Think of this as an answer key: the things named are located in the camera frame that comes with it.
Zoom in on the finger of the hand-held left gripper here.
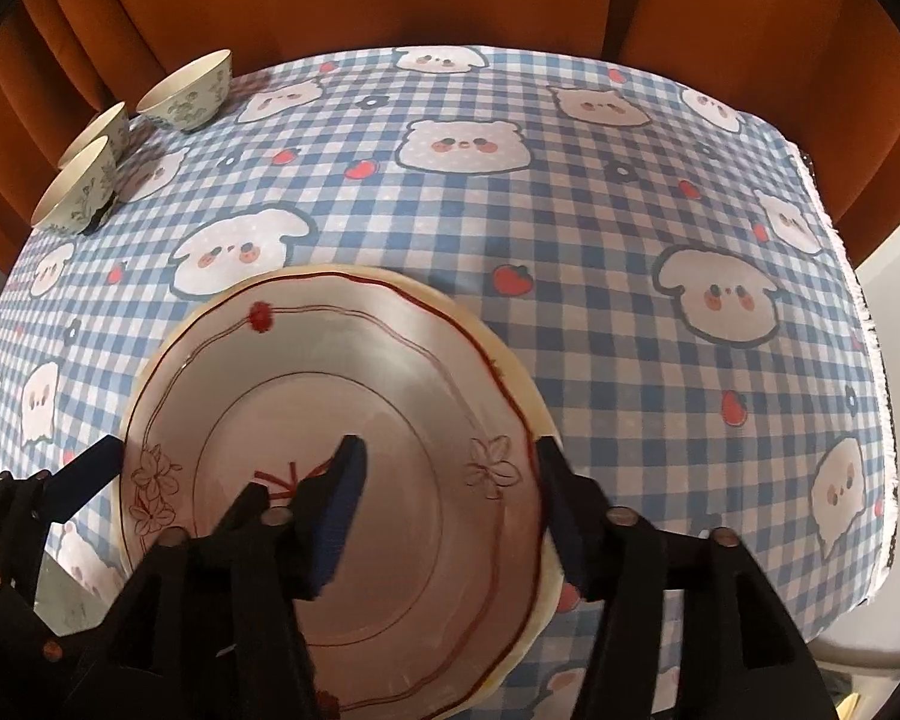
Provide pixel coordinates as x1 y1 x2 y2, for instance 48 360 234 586
0 435 126 541

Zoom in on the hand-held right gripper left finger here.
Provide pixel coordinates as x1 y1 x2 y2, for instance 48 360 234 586
101 433 368 720

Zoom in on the blue patterned ceramic bowl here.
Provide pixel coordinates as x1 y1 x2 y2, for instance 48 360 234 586
30 136 117 235
135 49 233 134
58 101 131 170

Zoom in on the large yellow floral plate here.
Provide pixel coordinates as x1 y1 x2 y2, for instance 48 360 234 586
124 264 572 720

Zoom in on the small red-rimmed plate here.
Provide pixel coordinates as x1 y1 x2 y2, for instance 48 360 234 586
118 274 571 720

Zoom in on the blue checkered bear tablecloth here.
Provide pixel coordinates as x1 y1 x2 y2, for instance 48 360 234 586
0 45 900 720

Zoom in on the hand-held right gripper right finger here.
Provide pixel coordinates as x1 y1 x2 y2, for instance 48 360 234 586
535 435 830 720

